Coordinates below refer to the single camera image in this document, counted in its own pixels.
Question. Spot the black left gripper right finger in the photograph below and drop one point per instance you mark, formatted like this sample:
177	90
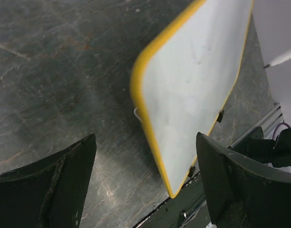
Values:
239	198

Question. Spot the yellow framed whiteboard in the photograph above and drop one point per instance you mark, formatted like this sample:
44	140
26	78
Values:
183	78

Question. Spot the black whiteboard foot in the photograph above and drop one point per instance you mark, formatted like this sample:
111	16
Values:
191	171
220	116

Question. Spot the black left whiteboard foot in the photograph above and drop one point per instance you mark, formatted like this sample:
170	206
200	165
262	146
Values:
191	171

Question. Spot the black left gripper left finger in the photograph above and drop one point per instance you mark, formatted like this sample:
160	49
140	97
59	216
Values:
51	192

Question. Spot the metal wire whiteboard stand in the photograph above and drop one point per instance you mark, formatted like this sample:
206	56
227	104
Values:
135	112

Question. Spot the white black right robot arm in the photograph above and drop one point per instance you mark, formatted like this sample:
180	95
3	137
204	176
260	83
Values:
256	152

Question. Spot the black right whiteboard foot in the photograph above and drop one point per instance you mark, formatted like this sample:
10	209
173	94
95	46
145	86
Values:
220	116

